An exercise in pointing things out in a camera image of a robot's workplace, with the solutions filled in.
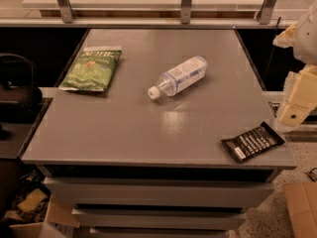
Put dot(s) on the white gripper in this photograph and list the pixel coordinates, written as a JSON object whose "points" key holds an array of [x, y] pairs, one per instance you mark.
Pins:
{"points": [[307, 39]]}

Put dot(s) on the green jalapeno chip bag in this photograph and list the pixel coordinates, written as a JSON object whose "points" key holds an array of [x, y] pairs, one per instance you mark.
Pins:
{"points": [[92, 70]]}

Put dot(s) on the black snack bar wrapper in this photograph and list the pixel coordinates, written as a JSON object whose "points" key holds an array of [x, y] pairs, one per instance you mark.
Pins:
{"points": [[252, 143]]}

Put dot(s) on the clear plastic water bottle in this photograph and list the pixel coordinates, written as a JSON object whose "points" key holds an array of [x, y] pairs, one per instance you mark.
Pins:
{"points": [[179, 78]]}

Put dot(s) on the cardboard box right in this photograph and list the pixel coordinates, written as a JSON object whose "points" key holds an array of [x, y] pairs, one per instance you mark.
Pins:
{"points": [[301, 202]]}

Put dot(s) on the grey drawer cabinet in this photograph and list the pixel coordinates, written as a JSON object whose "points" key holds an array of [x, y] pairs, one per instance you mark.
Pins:
{"points": [[136, 167]]}

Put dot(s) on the black chair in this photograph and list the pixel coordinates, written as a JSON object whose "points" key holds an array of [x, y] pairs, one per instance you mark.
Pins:
{"points": [[20, 97]]}

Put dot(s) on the open cardboard box left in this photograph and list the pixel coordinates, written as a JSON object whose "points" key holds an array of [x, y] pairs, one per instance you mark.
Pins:
{"points": [[35, 214]]}

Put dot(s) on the metal railing frame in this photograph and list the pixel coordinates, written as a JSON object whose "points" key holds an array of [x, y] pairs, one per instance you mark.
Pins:
{"points": [[175, 14]]}

